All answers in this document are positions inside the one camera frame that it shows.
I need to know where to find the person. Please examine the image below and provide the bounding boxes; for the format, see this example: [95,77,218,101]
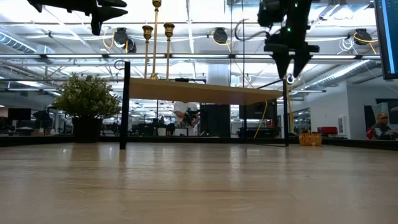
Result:
[366,111,398,141]
[172,101,201,137]

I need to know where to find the wooden shelf riser black legs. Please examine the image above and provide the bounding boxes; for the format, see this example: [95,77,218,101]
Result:
[119,61,290,151]

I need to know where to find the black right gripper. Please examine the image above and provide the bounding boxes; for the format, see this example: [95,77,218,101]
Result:
[263,27,320,80]

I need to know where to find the silver ventilation duct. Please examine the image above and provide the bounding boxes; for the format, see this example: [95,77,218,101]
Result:
[306,59,382,91]
[0,30,55,55]

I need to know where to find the red box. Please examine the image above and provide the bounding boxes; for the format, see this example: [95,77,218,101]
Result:
[317,126,339,136]

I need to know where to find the black cabinet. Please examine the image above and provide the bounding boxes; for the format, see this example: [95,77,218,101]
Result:
[200,104,231,138]

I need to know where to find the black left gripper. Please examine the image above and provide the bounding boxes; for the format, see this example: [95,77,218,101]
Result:
[27,0,129,35]

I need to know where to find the yellow floor cable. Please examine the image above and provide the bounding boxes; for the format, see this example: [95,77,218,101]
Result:
[253,99,269,140]

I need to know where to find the artificial potted plant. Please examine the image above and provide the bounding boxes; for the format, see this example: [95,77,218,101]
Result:
[52,73,122,144]

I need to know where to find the computer monitor blue screen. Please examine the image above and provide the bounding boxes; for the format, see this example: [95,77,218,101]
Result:
[374,0,398,80]

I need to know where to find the black ceiling cord reel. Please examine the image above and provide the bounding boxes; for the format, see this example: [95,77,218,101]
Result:
[212,27,230,45]
[113,27,137,54]
[353,28,370,47]

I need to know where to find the brass candlestick holder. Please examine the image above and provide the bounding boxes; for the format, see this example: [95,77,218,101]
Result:
[142,25,154,79]
[150,0,162,80]
[164,22,175,81]

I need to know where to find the copper candle tin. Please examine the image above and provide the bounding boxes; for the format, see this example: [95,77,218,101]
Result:
[298,133,323,147]

